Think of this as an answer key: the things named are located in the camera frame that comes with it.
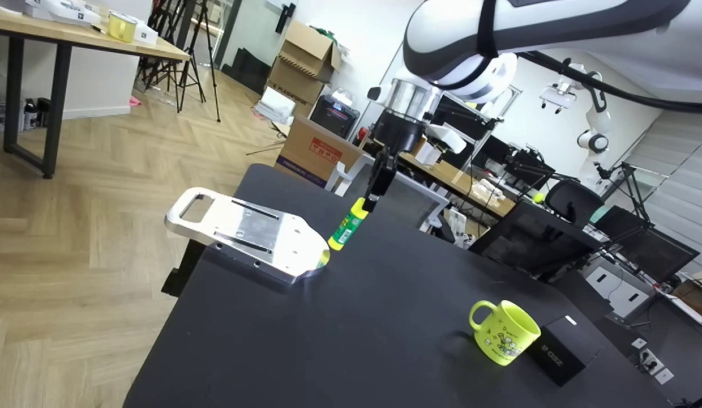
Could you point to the small yellow box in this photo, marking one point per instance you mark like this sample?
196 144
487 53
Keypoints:
120 28

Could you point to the white power strip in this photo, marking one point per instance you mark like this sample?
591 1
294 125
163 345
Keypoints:
654 360

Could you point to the open plain cardboard box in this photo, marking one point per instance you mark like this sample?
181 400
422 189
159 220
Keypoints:
308 45

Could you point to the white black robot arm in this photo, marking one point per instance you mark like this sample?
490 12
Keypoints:
561 29

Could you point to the small black box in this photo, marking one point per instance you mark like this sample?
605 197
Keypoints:
556 353

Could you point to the grey panel with white frame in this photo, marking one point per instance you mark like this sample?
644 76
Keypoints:
410 195

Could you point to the black tripod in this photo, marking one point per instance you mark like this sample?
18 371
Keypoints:
190 68

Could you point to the wooden table with black legs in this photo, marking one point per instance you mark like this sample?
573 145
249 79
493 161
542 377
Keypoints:
63 36

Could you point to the black printer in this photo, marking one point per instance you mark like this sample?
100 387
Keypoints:
334 116

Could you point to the white device on wooden table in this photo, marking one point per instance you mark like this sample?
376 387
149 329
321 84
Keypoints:
63 12

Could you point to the black camera stand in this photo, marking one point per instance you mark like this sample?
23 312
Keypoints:
625 182

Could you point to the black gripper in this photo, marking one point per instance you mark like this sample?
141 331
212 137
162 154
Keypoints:
396 131

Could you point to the black angled screen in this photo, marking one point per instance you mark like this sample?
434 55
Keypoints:
534 239

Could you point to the white paper stack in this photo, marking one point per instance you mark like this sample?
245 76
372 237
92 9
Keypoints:
275 104

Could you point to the cardboard box with red print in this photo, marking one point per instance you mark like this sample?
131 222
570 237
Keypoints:
318 149

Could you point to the white storage box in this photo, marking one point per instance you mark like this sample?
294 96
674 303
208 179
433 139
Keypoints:
618 285

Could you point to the black clamp under plate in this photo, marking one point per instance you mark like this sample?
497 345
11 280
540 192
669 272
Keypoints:
181 272

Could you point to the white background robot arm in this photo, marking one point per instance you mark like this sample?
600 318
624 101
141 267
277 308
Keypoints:
591 139

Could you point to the black office chair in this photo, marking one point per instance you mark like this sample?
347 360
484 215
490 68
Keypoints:
573 200

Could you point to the closed plain cardboard box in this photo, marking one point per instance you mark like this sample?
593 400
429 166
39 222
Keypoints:
294 81

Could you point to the black computer monitor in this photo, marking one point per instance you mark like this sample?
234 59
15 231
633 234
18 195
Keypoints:
653 244

